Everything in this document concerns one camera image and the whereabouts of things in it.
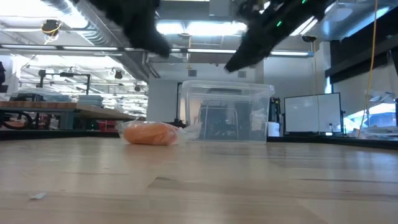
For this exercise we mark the long ceiling light strip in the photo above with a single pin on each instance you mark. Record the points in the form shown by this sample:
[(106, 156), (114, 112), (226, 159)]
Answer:
[(31, 47), (205, 50)]

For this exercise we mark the clear plastic bag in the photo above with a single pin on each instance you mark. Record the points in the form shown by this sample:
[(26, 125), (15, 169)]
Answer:
[(189, 132)]

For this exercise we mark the orange elastic bandage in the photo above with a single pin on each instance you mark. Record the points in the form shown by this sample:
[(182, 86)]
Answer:
[(149, 134)]

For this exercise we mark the clear plastic storage bin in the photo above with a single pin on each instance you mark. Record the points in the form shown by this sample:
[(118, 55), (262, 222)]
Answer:
[(242, 102)]

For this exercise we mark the white bucket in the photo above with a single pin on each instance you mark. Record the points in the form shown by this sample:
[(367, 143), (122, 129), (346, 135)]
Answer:
[(273, 130)]

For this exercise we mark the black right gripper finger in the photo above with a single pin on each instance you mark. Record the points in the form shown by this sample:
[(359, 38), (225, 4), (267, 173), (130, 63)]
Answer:
[(248, 54)]

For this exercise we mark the white board on stand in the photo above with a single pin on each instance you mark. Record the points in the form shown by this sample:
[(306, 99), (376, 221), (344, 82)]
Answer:
[(314, 113)]

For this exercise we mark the wooden top workbench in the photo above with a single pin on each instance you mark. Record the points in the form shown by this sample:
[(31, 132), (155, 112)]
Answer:
[(37, 105)]

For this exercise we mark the black pipe camera rig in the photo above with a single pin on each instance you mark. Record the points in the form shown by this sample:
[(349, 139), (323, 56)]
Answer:
[(74, 75)]

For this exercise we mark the black ceiling dome camera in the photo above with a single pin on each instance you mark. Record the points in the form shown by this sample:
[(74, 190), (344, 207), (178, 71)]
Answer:
[(308, 39)]

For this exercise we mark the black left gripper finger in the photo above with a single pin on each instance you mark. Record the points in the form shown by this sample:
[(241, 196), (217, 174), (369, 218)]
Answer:
[(155, 43)]

